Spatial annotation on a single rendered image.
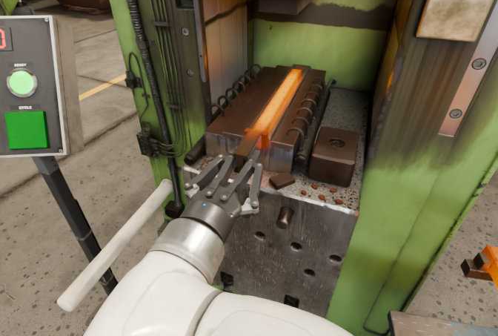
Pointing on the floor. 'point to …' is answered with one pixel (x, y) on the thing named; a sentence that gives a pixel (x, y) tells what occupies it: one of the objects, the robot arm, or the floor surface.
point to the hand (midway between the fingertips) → (248, 150)
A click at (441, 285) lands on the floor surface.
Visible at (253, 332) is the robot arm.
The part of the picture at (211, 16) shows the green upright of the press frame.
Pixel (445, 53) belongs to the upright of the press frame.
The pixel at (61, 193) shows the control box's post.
